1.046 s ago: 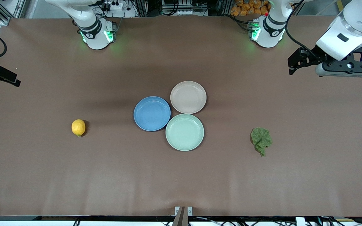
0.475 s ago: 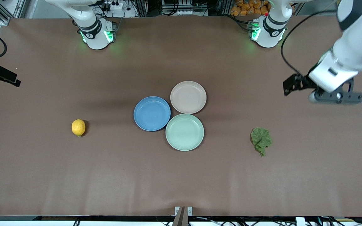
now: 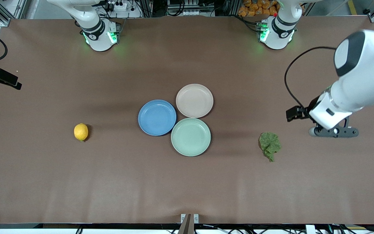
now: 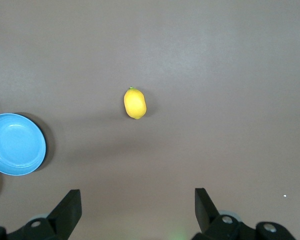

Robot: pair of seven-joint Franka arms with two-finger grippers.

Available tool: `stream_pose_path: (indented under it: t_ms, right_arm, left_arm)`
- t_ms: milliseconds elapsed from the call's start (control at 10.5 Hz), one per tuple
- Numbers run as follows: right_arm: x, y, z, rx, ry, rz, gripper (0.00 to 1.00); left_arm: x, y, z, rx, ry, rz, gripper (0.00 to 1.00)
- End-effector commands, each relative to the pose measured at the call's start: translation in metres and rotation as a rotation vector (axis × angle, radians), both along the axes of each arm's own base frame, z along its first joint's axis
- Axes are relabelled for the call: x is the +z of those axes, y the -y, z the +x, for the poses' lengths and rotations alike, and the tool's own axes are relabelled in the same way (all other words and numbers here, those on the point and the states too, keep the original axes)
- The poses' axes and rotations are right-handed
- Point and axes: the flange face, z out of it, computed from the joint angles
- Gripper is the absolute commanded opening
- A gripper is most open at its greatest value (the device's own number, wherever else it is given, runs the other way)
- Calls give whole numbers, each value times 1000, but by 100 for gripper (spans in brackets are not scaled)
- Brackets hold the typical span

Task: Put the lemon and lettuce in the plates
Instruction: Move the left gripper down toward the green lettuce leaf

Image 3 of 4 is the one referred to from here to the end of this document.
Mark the pale green round plate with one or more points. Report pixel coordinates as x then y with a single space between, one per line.
191 137

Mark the white power strip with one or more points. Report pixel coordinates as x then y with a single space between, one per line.
117 5

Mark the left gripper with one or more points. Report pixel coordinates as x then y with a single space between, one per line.
304 112

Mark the blue round plate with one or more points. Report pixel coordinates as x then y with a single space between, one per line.
157 117

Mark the net bag of oranges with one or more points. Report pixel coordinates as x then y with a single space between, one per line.
255 8

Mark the camera mounting pole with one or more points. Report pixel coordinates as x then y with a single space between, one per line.
187 228

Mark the small yellow lemon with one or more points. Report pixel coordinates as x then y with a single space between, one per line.
81 132

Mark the silver table edge bracket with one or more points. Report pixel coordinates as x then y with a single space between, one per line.
182 217

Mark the green lettuce leaf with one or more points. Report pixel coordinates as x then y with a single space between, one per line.
269 144

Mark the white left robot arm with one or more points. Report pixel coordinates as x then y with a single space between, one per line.
365 74

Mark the beige round plate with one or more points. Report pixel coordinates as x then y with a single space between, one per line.
194 100

